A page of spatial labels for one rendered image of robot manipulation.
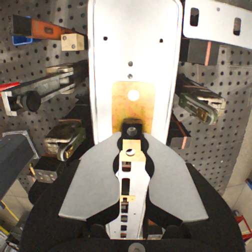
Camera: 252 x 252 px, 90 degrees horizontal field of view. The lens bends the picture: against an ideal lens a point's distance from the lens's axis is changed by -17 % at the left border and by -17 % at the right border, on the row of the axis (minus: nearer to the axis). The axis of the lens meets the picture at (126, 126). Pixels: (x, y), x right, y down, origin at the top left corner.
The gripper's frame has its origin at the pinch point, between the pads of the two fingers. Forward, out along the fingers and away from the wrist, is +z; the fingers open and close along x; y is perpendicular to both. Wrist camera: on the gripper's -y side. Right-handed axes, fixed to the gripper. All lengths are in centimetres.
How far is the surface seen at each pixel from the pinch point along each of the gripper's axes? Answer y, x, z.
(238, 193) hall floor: 187, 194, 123
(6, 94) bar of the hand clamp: -2.0, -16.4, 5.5
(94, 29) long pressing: -11.4, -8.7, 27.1
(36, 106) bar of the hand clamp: 0.0, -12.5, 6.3
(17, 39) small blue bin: -14, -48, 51
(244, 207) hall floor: 235, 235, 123
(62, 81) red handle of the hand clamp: -0.5, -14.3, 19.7
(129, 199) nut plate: 46, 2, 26
